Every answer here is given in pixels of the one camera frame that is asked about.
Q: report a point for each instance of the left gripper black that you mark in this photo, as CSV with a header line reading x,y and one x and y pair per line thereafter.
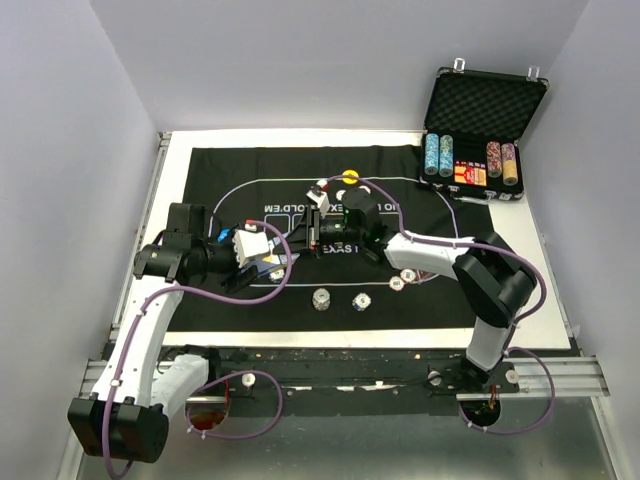
x,y
232,281

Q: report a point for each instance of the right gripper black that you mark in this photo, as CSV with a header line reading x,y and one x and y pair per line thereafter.
x,y
307,234

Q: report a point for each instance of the blue yellow card box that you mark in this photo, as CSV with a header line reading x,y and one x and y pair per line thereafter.
x,y
276,258

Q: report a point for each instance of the grey white chip bottom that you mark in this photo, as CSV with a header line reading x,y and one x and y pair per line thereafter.
x,y
276,275

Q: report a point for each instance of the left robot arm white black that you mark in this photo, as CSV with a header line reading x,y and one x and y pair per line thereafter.
x,y
128,412

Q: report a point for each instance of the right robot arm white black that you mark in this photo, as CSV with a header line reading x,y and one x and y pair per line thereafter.
x,y
494,280

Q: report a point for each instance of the black poker felt mat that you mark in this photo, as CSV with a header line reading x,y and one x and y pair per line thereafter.
x,y
340,290

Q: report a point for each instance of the blue blind button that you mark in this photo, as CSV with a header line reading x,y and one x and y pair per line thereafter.
x,y
223,235

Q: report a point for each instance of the grey white chip stack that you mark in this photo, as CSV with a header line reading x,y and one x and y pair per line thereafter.
x,y
321,299

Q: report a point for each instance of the yellow dealer button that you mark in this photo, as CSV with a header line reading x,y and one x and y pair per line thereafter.
x,y
350,177

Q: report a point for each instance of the blue white chip stack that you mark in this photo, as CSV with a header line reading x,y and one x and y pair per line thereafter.
x,y
361,302

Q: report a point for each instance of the red triangle mat logo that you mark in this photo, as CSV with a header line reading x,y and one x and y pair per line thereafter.
x,y
422,276

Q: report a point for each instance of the light blue chip row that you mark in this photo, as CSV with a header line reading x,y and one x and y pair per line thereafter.
x,y
431,154

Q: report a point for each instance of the teal chip row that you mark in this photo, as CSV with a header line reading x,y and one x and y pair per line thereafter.
x,y
446,157

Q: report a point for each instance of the red card deck in case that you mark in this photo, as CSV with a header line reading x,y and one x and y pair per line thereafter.
x,y
470,173

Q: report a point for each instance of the black aluminium chip case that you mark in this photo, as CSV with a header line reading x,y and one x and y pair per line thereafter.
x,y
476,107

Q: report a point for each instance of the red chip row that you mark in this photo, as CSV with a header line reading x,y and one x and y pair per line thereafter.
x,y
494,159

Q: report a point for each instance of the purple yellow chip row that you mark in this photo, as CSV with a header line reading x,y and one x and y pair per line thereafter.
x,y
509,164

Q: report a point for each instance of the white table board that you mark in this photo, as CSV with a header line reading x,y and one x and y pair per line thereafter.
x,y
548,328

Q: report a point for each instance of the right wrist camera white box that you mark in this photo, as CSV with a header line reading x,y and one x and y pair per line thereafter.
x,y
318,198

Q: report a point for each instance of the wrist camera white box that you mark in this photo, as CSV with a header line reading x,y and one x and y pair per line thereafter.
x,y
318,198
248,245

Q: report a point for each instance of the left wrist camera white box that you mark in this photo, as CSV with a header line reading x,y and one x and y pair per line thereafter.
x,y
248,245

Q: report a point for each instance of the aluminium mounting rail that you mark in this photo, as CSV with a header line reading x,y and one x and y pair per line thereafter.
x,y
562,377

